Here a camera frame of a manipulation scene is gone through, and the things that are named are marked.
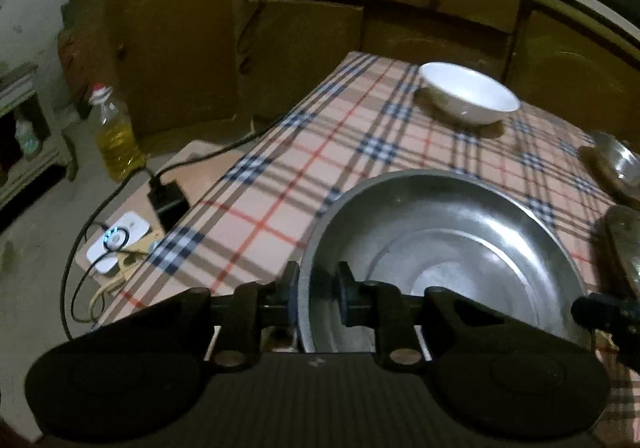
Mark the wooden cabinet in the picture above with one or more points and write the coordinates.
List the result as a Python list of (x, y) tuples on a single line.
[(300, 37)]

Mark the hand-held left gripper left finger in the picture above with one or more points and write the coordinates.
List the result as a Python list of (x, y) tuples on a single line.
[(292, 295)]

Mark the small steel bowl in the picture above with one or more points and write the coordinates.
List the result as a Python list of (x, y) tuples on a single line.
[(620, 157)]

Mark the large steel basin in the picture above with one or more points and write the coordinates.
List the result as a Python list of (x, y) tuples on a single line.
[(450, 228)]

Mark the cooking oil bottle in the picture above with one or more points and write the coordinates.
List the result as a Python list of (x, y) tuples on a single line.
[(117, 142)]

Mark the plaid tablecloth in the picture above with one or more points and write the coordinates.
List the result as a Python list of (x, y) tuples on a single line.
[(300, 177)]

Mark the low wooden table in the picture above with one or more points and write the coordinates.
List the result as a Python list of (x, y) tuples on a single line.
[(200, 172)]

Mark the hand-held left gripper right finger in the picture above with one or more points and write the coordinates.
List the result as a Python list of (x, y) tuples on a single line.
[(345, 295)]

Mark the black power adapter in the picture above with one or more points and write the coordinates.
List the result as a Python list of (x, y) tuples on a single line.
[(169, 205)]

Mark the low grey shelf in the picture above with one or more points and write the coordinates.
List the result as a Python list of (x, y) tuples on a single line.
[(30, 147)]

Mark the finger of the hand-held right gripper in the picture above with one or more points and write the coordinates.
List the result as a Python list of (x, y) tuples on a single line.
[(600, 310)]

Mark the white bowl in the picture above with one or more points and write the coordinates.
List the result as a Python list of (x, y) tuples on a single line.
[(470, 92)]

